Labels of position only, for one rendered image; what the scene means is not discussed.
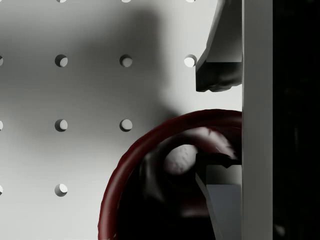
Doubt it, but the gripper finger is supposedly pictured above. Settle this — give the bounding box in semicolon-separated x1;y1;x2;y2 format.
195;0;244;93
195;152;243;240

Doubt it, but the red mug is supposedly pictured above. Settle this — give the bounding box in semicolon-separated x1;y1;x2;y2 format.
98;108;243;240

